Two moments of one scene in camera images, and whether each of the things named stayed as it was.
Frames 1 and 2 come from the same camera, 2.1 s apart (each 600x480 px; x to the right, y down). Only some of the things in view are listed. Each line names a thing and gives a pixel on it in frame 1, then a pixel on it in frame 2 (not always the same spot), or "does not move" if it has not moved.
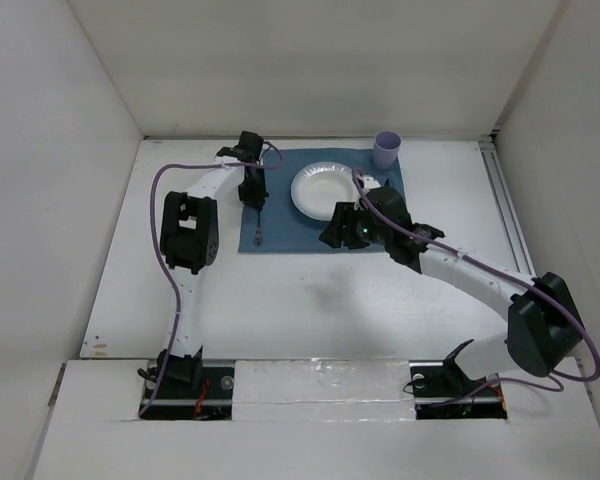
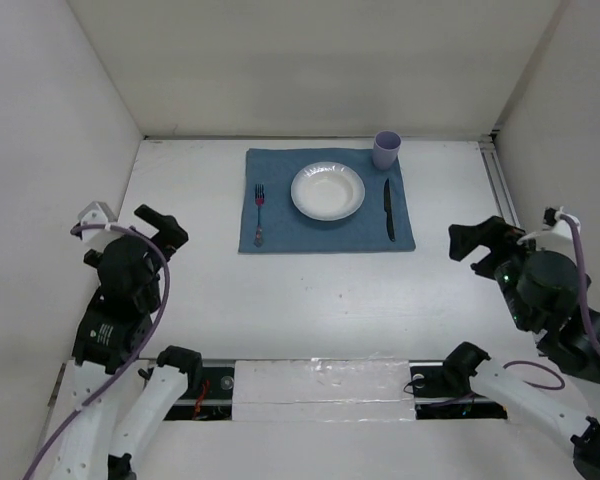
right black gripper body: x=370 y=233 → x=505 y=275
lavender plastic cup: x=386 y=147 does not move
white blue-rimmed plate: x=318 y=186 does not move
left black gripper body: x=252 y=191 → x=153 y=297
